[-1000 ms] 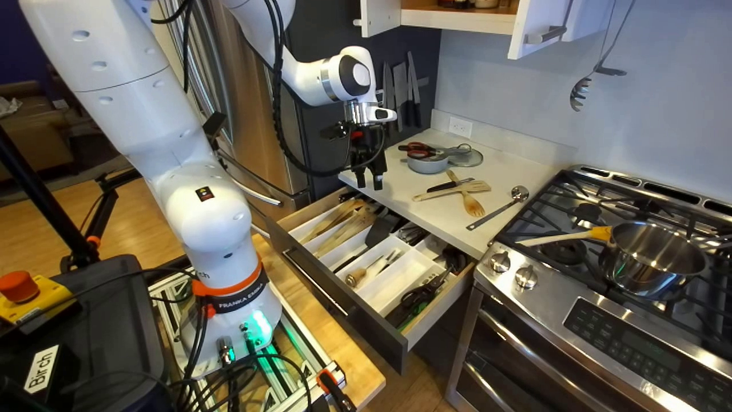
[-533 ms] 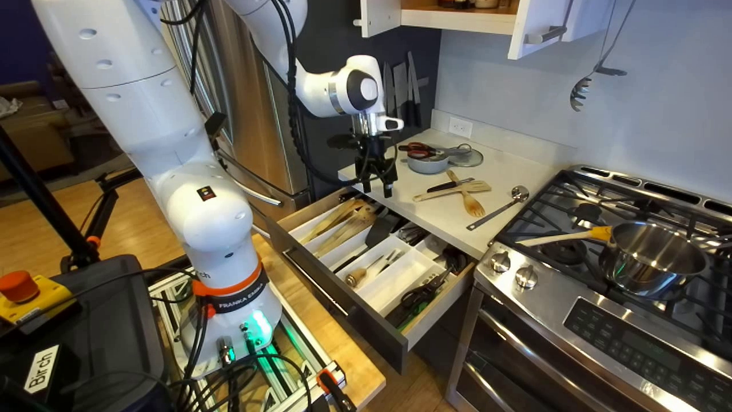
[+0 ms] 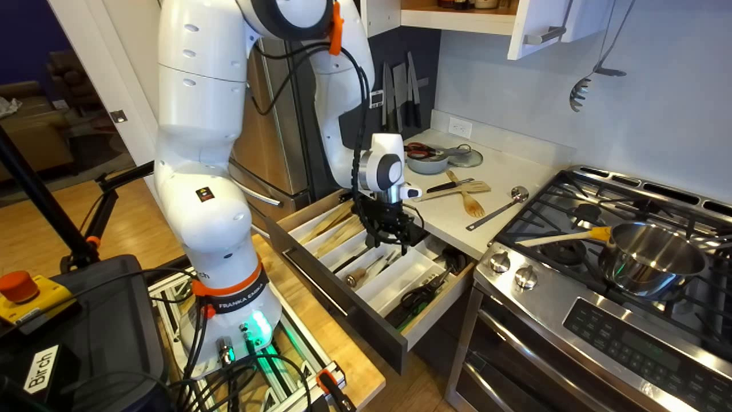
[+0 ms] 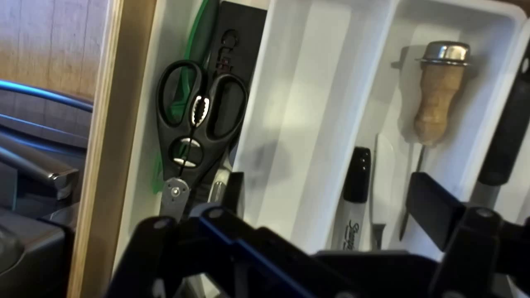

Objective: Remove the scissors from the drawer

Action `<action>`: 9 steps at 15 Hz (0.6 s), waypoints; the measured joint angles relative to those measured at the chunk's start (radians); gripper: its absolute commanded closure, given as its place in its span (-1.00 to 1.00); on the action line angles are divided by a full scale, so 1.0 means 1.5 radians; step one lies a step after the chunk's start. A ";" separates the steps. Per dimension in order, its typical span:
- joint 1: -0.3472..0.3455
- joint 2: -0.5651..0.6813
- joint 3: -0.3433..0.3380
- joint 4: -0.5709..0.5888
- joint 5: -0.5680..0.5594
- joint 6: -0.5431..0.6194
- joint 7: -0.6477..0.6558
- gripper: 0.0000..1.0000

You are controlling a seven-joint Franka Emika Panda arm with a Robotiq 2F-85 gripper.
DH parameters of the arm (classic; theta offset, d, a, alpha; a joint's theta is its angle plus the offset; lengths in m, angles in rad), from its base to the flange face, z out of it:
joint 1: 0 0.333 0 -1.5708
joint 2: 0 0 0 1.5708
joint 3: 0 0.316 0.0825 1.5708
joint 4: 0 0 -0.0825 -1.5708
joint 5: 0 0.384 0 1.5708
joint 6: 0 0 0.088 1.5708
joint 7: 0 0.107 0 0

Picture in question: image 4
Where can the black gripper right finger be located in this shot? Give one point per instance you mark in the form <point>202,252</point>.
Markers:
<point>469,237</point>

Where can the black permanent marker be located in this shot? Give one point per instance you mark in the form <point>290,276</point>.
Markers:
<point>356,175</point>

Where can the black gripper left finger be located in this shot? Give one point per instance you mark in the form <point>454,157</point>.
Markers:
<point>149,248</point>

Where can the black rectangular case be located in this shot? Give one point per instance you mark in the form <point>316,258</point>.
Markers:
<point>242,43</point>

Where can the wooden kitchen drawer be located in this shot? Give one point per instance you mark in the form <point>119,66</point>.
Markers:
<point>109,137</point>

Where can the white plastic cutlery tray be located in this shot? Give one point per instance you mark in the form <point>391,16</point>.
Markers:
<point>308,109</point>

